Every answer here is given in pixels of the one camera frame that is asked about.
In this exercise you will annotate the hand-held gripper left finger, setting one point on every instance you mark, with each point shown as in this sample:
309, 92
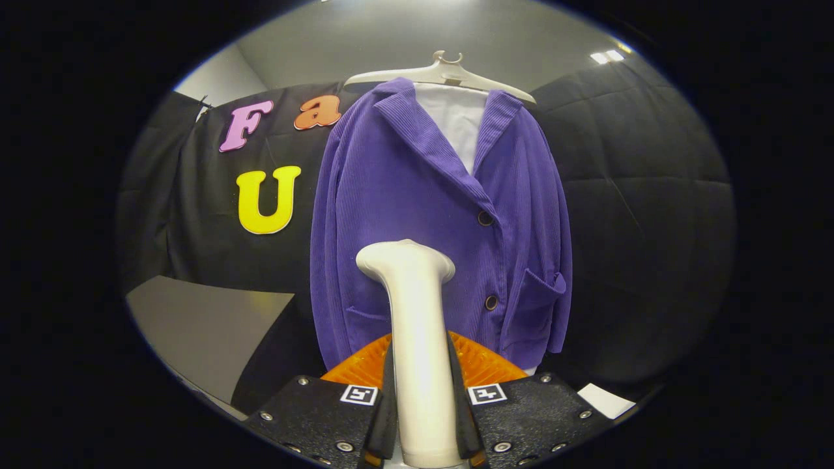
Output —
384, 423

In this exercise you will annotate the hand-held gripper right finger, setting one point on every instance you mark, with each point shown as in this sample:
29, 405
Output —
459, 417

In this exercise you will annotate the white garment steamer head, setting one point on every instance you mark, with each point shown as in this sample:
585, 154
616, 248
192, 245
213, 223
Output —
420, 339

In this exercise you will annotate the white shirt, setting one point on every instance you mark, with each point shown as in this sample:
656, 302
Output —
456, 120

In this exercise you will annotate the white plastic clothes hanger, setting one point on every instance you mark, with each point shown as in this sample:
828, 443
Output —
449, 73

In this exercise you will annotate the white flat object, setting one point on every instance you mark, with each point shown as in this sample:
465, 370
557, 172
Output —
606, 400

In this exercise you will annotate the black backdrop cloth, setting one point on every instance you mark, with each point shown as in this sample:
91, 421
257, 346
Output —
638, 228

